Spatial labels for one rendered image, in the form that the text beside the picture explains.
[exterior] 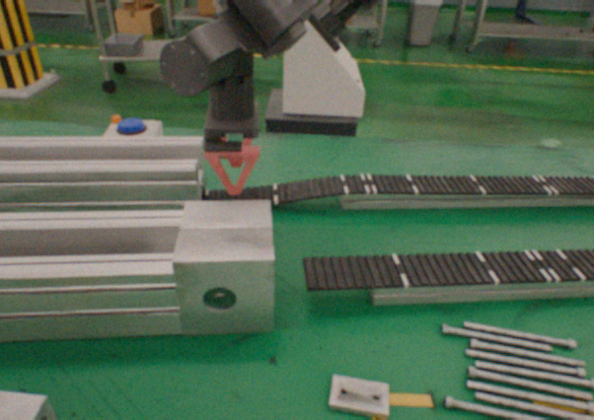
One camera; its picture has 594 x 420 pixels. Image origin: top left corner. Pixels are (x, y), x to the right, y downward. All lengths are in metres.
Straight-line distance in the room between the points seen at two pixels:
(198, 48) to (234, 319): 0.27
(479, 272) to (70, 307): 0.41
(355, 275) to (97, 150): 0.39
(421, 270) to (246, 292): 0.20
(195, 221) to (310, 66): 0.56
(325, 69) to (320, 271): 0.55
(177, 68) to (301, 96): 0.51
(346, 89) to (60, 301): 0.69
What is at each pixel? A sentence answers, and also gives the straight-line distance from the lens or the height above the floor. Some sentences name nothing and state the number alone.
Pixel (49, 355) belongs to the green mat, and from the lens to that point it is 0.49.
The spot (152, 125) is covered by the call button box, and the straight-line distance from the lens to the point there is 0.76.
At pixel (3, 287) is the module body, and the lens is 0.46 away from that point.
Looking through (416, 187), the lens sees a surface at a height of 0.81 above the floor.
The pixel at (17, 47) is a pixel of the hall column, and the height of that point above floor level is 0.32.
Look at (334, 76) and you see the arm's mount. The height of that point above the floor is 0.87.
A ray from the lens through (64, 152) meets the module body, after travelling 0.68.
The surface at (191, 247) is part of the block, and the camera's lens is 0.41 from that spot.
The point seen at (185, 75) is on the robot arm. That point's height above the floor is 0.99.
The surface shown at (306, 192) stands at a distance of 0.63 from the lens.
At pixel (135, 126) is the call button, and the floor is 0.85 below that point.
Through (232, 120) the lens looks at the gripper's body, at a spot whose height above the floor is 0.92.
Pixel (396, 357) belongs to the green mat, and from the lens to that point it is 0.46.
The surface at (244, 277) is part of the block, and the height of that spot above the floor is 0.85.
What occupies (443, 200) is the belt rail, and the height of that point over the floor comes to 0.79.
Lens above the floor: 1.13
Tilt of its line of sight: 32 degrees down
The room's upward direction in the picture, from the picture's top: 3 degrees clockwise
